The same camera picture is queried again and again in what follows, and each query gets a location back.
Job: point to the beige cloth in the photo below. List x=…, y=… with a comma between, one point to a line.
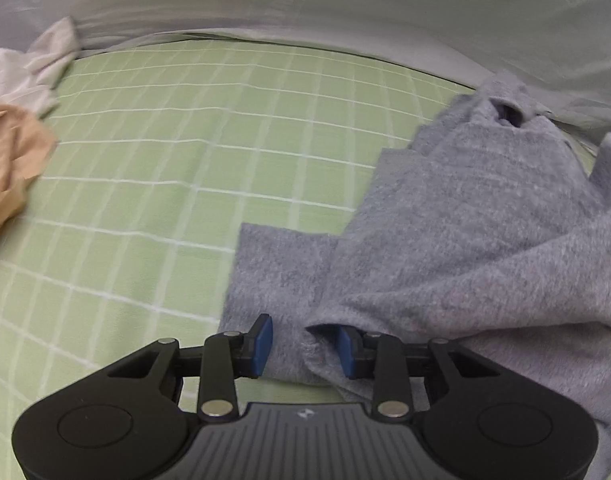
x=10, y=160

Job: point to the green checked bed sheet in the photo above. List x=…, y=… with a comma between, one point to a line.
x=160, y=160

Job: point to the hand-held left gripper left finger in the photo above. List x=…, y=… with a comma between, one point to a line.
x=261, y=346

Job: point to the grey carrot print sheet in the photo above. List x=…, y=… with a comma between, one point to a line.
x=360, y=5

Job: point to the white cloth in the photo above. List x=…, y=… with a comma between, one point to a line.
x=25, y=75

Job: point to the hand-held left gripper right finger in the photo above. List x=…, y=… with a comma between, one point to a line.
x=346, y=355

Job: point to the grey zip hoodie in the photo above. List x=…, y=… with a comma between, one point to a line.
x=475, y=220

